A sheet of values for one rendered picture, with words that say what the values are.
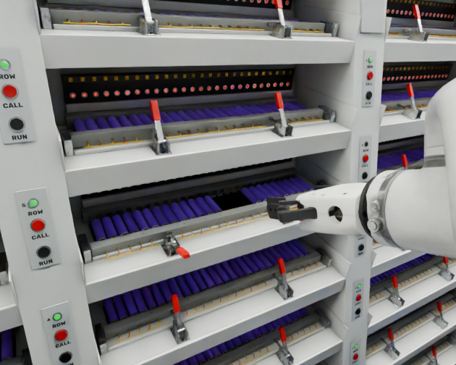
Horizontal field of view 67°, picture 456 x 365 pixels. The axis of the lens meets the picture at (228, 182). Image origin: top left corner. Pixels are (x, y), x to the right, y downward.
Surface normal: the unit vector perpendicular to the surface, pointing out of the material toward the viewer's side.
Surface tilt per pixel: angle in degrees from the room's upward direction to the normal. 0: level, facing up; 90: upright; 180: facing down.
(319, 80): 90
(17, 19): 90
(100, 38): 107
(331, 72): 90
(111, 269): 17
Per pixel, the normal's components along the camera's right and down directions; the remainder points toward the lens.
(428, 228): -0.85, 0.28
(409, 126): 0.48, 0.47
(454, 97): -0.73, -0.66
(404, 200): -0.85, -0.29
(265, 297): 0.09, -0.86
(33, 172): 0.49, 0.20
